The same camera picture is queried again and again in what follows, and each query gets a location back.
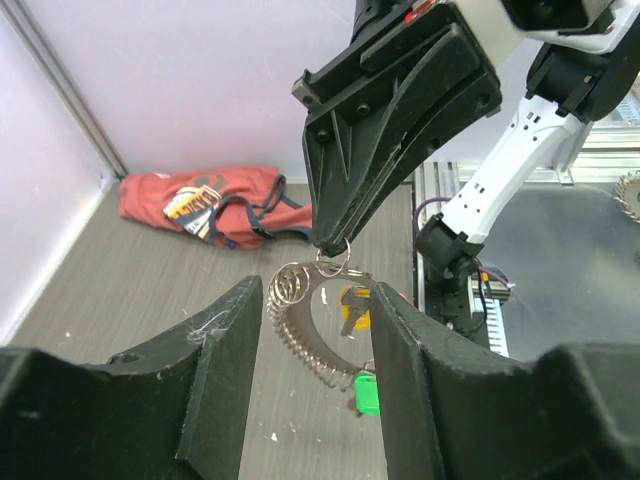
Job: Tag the large keyring with yellow handle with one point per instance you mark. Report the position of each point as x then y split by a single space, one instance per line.
319 310

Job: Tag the slotted cable duct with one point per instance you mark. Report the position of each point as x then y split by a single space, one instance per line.
495 320

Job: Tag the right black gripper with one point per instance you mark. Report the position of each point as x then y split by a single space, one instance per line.
415 75

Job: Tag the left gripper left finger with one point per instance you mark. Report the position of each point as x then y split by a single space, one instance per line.
172 407

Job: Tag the folded maroon t-shirt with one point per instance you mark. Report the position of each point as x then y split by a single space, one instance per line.
235 208

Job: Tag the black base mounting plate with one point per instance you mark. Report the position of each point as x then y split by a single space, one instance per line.
450 300

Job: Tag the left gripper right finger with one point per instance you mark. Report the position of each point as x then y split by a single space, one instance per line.
451 409

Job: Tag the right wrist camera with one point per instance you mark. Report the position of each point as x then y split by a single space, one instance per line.
593 27

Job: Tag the circular saw blade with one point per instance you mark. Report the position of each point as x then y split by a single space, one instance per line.
627 195

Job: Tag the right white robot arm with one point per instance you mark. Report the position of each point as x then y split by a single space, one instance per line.
565 91

